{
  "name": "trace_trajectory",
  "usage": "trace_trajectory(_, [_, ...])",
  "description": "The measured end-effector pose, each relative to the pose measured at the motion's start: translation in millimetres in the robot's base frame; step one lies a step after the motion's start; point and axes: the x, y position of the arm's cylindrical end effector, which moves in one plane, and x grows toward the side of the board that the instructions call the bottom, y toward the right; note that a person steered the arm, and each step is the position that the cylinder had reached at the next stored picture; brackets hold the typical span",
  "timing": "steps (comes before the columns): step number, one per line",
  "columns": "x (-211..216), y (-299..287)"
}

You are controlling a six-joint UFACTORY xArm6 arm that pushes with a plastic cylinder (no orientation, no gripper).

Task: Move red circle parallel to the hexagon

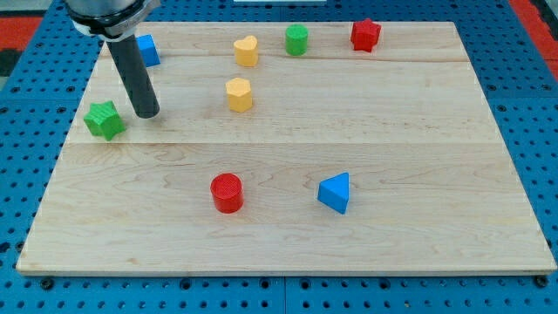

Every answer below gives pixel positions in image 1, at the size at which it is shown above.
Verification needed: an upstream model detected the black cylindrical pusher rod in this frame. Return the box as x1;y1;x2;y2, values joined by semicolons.
107;35;160;119

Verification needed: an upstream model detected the yellow hexagon block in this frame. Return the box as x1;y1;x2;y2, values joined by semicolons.
225;78;253;113

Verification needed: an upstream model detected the blue cube block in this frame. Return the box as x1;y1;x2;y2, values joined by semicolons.
137;34;160;67

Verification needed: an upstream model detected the green star block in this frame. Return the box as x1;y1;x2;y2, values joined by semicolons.
84;100;126;141

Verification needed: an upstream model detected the yellow heart block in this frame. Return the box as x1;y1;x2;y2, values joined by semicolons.
234;35;259;67

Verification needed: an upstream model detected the red cylinder block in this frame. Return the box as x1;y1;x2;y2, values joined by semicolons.
210;173;244;214

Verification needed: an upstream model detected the green cylinder block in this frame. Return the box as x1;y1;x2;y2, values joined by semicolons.
285;24;309;56

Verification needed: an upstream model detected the wooden board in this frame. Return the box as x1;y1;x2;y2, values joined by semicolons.
17;22;556;276

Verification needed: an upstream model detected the red star block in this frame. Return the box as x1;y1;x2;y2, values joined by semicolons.
350;18;382;52

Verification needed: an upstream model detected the blue triangle block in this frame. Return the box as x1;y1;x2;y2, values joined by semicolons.
317;172;350;215

